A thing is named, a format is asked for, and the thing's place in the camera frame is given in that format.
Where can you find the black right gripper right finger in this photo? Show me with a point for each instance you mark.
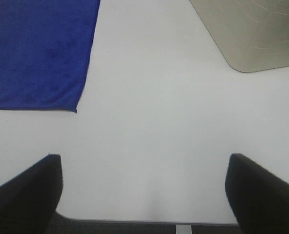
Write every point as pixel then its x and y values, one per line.
pixel 258 198

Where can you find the beige storage box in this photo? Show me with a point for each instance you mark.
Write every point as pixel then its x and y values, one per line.
pixel 252 35

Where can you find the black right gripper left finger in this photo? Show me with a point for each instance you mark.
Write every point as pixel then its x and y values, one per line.
pixel 29 200

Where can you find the blue microfibre towel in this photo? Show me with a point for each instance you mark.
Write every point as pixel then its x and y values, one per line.
pixel 45 48

